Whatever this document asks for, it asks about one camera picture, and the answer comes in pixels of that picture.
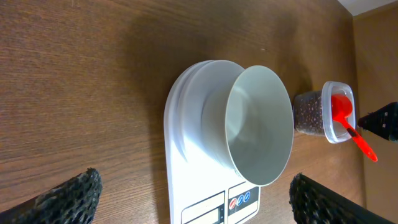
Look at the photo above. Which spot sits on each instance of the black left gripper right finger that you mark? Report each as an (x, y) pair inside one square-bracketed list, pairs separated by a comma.
[(313, 203)]

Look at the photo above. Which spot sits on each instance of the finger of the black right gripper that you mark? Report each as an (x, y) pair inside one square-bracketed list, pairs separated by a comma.
[(382, 122)]

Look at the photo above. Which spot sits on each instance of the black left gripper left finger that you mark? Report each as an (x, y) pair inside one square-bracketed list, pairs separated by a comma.
[(73, 201)]

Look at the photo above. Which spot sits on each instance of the red measuring scoop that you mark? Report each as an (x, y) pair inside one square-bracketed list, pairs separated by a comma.
[(342, 108)]

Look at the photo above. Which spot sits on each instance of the white bowl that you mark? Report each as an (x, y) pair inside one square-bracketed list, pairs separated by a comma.
[(248, 127)]

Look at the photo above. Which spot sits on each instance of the white digital kitchen scale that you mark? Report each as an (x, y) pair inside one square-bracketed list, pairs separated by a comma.
[(200, 189)]

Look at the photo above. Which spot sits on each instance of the clear plastic container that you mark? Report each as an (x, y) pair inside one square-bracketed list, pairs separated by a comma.
[(334, 131)]

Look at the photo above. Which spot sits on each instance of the red adzuki beans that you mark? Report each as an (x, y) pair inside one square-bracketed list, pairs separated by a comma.
[(308, 118)]

